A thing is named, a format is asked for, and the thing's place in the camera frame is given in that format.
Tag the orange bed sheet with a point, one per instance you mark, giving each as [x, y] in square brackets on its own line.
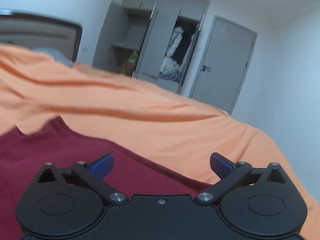
[173, 131]

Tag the colourful bag in wardrobe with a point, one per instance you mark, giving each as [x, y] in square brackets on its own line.
[129, 66]

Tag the grey room door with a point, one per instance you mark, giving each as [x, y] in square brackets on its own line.
[228, 54]

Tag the white wall socket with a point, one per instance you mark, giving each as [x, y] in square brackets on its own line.
[85, 48]

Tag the hanging clothes in wardrobe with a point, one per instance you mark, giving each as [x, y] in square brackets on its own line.
[179, 42]

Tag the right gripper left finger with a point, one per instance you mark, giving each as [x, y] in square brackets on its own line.
[81, 183]

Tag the grey wardrobe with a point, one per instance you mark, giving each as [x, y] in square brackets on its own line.
[146, 26]

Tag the folded clothes pile in wardrobe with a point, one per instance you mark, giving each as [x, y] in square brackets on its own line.
[170, 70]

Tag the brown padded headboard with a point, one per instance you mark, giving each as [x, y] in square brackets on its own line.
[30, 30]

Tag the black door handle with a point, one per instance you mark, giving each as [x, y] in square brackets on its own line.
[206, 69]

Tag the dark red garment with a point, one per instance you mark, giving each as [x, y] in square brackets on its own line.
[22, 155]

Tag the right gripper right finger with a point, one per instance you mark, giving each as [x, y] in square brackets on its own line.
[243, 183]

